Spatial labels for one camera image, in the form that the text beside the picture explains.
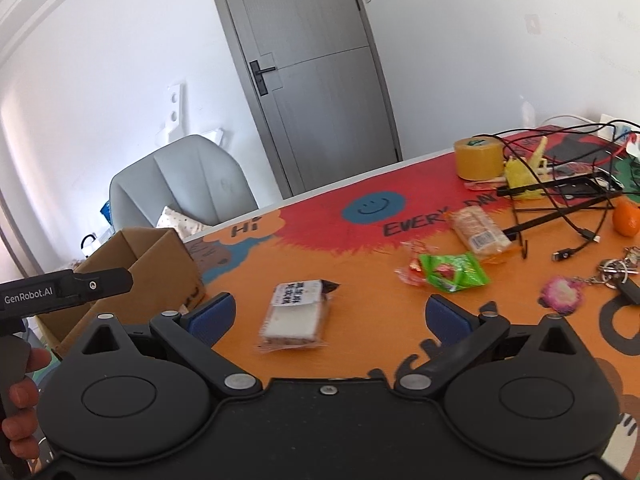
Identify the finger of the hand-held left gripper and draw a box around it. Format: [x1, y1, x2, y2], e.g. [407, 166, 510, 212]
[72, 267, 134, 297]

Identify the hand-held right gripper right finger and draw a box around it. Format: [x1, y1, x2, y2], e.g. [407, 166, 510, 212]
[394, 295, 593, 398]

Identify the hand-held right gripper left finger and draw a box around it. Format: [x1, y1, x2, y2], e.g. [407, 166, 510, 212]
[75, 291, 263, 398]

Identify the brown cardboard box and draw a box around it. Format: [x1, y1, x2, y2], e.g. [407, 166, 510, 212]
[37, 227, 207, 358]

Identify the white sandwich packet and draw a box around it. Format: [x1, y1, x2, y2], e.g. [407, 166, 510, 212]
[256, 280, 341, 353]

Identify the person's left hand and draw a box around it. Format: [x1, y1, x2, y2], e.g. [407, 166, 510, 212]
[1, 346, 52, 459]

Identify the bright green snack packet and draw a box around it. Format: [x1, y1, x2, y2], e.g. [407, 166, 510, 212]
[419, 252, 488, 293]

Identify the clear red candy packet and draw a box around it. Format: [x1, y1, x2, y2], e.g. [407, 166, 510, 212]
[395, 241, 436, 288]

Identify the clear biscuit packet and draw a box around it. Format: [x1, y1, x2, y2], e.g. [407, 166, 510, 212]
[446, 206, 518, 263]

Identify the white dotted pillow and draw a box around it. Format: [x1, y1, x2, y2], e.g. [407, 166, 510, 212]
[156, 206, 211, 241]

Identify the grey upholstered chair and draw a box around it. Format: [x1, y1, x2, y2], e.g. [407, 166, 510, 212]
[109, 135, 259, 233]

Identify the yellow banana toy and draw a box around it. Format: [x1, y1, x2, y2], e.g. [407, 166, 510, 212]
[504, 136, 551, 201]

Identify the yellow tape roll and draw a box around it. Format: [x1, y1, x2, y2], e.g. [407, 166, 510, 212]
[454, 136, 506, 181]

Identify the black metal stand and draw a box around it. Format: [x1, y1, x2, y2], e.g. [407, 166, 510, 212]
[496, 172, 626, 261]

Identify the metal keyring with keys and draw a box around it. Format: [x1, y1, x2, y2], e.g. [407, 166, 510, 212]
[597, 247, 640, 306]

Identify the orange tangerine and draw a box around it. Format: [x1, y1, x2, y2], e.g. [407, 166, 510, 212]
[612, 200, 640, 237]

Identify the grey door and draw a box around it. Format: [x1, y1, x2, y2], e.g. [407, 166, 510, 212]
[202, 0, 403, 200]

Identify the white power strip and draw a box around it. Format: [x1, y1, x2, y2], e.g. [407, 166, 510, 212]
[600, 114, 640, 143]

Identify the white bag with black handle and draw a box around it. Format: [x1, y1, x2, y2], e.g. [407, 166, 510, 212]
[79, 232, 103, 258]

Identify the pink keychain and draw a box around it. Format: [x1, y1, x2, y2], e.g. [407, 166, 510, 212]
[540, 275, 585, 316]

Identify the black charging cable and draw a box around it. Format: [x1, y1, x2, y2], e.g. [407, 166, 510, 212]
[492, 125, 640, 243]
[552, 195, 616, 262]

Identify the black door handle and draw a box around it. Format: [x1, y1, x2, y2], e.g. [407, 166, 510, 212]
[249, 59, 277, 97]

